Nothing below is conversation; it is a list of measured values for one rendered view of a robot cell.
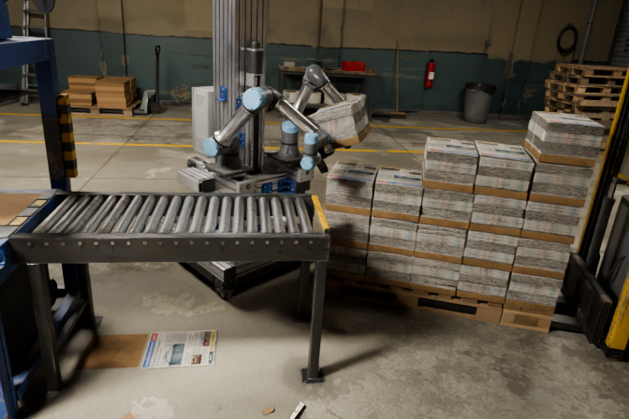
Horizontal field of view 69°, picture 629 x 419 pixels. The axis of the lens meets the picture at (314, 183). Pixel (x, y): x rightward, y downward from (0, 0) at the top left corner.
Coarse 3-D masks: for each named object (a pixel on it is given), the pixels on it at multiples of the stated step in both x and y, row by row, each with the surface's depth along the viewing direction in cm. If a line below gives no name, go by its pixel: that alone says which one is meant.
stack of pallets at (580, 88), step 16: (560, 64) 808; (560, 80) 811; (576, 80) 827; (592, 80) 794; (608, 80) 762; (560, 96) 795; (576, 96) 759; (592, 96) 799; (608, 96) 768; (560, 112) 803
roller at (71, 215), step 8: (80, 200) 228; (88, 200) 233; (72, 208) 219; (80, 208) 223; (64, 216) 210; (72, 216) 213; (56, 224) 201; (64, 224) 203; (48, 232) 195; (56, 232) 196; (64, 232) 202
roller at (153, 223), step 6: (162, 198) 237; (168, 198) 242; (162, 204) 231; (156, 210) 222; (162, 210) 225; (156, 216) 216; (162, 216) 222; (150, 222) 210; (156, 222) 212; (150, 228) 204; (156, 228) 209
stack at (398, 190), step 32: (352, 192) 280; (384, 192) 277; (416, 192) 272; (448, 192) 268; (352, 224) 287; (384, 224) 282; (416, 224) 278; (512, 224) 266; (352, 256) 295; (384, 256) 289; (480, 256) 276; (512, 256) 271; (384, 288) 296; (448, 288) 287; (480, 288) 282; (480, 320) 289
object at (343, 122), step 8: (352, 104) 270; (320, 112) 273; (328, 112) 268; (336, 112) 266; (344, 112) 265; (352, 112) 264; (312, 120) 272; (320, 120) 272; (328, 120) 269; (336, 120) 268; (344, 120) 267; (352, 120) 265; (320, 128) 272; (328, 128) 271; (336, 128) 270; (344, 128) 268; (352, 128) 267; (360, 128) 278; (336, 136) 271; (344, 136) 269; (352, 136) 268
